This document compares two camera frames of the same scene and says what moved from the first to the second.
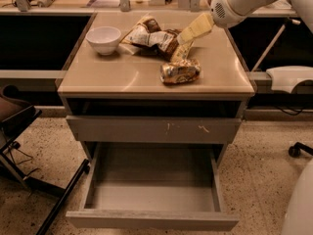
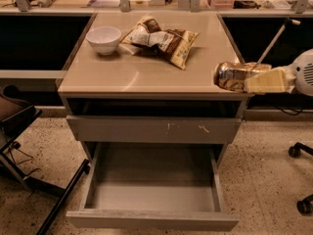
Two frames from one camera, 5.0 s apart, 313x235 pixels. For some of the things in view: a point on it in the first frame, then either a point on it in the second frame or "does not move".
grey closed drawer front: (106, 128) does not move
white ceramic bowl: (105, 39) does not move
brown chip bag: (148, 35) does not move
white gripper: (224, 13) to (303, 72)
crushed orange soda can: (180, 71) to (232, 75)
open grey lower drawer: (154, 186) does not move
